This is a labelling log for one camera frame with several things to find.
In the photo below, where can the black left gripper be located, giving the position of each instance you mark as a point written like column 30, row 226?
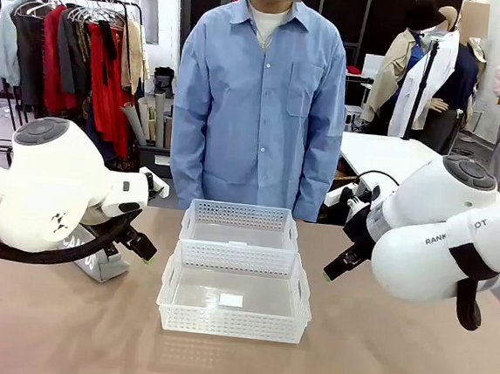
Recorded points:
column 128, row 230

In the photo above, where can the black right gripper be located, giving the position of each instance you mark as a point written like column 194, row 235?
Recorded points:
column 360, row 229

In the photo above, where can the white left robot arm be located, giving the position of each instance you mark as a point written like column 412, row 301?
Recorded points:
column 50, row 169

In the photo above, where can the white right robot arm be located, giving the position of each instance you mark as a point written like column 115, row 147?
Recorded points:
column 438, row 238

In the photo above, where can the person left forearm blue sleeve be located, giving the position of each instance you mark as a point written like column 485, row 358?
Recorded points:
column 318, row 180

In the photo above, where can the person right forearm blue sleeve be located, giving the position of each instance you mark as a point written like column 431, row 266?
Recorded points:
column 184, row 164

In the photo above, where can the grey storage bin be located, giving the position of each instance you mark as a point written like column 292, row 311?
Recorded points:
column 147, row 160

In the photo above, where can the white perforated plastic basket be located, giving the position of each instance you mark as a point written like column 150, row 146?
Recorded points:
column 239, row 214
column 229, row 323

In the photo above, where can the white paper label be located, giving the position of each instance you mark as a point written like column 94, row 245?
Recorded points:
column 231, row 300

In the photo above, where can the white table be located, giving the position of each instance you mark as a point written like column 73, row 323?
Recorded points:
column 388, row 153

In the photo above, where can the brown cardboard tube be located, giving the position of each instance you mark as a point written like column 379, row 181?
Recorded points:
column 167, row 131

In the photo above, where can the dark blue jeans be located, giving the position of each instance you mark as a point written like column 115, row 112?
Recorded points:
column 90, row 136

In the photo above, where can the grey paper roll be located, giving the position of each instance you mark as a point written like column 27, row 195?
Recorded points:
column 133, row 122

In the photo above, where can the beige cardboard tube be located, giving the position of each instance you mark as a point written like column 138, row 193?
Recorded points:
column 144, row 116

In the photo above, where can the grey cardboard tube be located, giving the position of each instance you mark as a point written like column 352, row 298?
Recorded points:
column 159, row 118

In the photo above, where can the small white cabinet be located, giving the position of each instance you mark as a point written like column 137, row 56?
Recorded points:
column 352, row 117

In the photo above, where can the red dress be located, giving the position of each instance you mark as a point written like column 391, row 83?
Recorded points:
column 108, row 104

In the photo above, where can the black bag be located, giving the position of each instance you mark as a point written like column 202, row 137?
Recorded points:
column 165, row 81

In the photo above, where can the person in blue shirt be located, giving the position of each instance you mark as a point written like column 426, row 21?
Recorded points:
column 257, row 109

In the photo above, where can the mannequin in beige trench coat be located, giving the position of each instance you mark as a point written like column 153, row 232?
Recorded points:
column 389, row 76

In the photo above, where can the red cloth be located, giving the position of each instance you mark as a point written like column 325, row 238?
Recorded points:
column 354, row 70

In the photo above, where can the beige blouse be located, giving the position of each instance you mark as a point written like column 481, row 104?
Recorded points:
column 132, row 54

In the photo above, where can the white box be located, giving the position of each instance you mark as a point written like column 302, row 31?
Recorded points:
column 376, row 67

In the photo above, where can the black stand pole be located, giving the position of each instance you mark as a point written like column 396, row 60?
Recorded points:
column 423, row 79

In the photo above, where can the red jacket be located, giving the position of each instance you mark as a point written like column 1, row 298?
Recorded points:
column 52, row 65

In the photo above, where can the dark grey jacket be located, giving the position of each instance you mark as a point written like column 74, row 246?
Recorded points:
column 66, row 57

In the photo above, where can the black scarf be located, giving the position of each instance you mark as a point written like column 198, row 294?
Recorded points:
column 109, row 43

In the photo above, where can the brown patterned garment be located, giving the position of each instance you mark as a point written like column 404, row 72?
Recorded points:
column 82, row 41

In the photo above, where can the mannequin in navy top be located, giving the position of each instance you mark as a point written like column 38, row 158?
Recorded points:
column 465, row 79

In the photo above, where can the black coat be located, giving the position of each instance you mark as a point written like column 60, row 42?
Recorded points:
column 27, row 58

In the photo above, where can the mint green jacket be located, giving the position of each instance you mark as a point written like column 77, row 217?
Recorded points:
column 6, row 43

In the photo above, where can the black hat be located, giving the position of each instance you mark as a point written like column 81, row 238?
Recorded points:
column 423, row 14

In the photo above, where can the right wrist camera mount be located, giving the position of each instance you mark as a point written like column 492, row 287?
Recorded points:
column 341, row 197

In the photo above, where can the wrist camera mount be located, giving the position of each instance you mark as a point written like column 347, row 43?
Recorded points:
column 156, row 183
column 341, row 197

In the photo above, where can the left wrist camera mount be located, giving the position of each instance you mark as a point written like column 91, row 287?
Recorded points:
column 156, row 183

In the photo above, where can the silver wall mirror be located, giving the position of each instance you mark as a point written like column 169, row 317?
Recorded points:
column 148, row 20

